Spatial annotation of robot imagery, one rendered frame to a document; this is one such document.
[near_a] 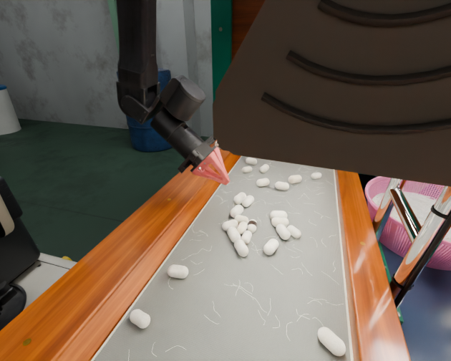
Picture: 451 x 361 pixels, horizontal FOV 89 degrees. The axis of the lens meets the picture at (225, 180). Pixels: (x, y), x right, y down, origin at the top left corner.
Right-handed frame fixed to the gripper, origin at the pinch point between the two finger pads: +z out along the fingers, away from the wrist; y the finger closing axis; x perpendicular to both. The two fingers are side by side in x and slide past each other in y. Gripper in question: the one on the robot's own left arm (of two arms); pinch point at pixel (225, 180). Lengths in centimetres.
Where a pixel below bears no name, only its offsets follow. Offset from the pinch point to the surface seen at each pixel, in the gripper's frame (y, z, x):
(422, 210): 16.0, 38.9, -22.6
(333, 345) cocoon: -23.6, 20.7, -10.6
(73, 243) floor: 24, -30, 134
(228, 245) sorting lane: -11.2, 8.4, 2.4
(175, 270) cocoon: -20.9, 2.8, 4.7
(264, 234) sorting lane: -5.9, 12.8, -1.4
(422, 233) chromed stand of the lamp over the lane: -12.1, 20.1, -24.3
